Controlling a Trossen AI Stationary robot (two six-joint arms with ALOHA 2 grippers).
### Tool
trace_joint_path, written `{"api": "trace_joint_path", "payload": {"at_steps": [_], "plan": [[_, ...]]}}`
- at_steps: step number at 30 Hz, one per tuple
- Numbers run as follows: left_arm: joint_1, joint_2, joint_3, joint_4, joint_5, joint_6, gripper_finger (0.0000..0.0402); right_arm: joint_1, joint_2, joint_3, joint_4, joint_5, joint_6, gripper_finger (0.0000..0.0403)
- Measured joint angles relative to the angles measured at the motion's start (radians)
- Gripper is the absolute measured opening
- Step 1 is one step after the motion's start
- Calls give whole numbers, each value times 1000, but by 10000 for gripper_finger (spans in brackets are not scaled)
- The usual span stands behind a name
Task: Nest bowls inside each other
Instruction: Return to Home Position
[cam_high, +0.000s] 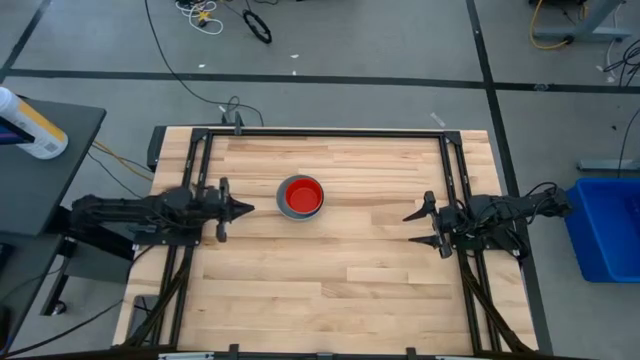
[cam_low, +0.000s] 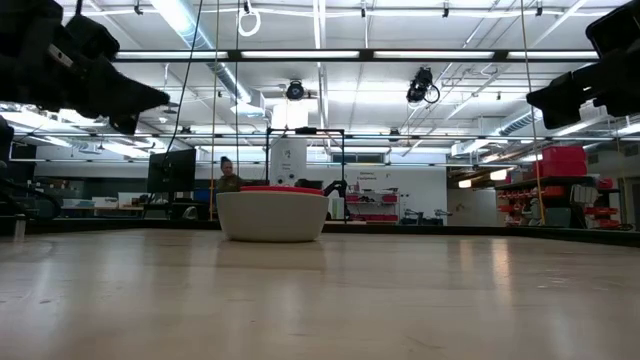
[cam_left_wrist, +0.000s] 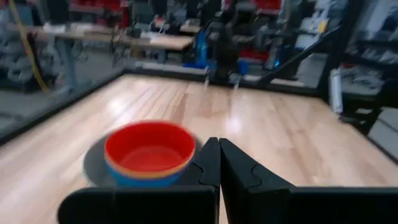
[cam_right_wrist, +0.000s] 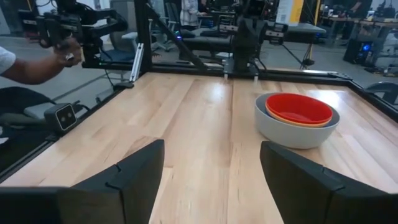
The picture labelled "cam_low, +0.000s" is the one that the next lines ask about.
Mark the black background robot arm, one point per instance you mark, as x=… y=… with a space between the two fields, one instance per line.
x=337 y=187

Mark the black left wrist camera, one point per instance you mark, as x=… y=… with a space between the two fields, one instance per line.
x=92 y=36

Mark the black computer monitor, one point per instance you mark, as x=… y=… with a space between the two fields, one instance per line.
x=171 y=171

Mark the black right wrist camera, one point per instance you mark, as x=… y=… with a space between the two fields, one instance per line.
x=616 y=27

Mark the small shelf with red bins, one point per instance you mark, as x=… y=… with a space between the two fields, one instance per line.
x=374 y=205

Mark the silver ceiling air duct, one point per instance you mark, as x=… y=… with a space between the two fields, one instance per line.
x=210 y=55

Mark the red plastic bowl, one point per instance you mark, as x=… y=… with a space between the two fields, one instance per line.
x=282 y=189

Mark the round black ceiling camera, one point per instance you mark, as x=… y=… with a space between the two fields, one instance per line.
x=295 y=90

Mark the silver table post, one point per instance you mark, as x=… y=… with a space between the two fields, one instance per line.
x=20 y=227

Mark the person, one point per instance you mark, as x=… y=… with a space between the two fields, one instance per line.
x=228 y=177

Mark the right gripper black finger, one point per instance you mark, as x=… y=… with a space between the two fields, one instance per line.
x=555 y=102

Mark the dark shelf rack with bins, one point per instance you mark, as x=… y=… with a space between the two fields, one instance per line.
x=550 y=200

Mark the white ceramic bowl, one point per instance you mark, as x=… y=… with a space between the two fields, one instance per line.
x=272 y=217

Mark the large red storage bins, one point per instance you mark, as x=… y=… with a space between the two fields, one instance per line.
x=564 y=161

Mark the black overhead light bar frame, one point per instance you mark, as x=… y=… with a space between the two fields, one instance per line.
x=360 y=54

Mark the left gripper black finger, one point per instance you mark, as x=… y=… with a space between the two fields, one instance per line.
x=125 y=124
x=130 y=95

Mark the white column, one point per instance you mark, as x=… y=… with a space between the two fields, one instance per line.
x=288 y=160

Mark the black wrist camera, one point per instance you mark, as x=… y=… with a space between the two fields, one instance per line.
x=92 y=36
x=616 y=27

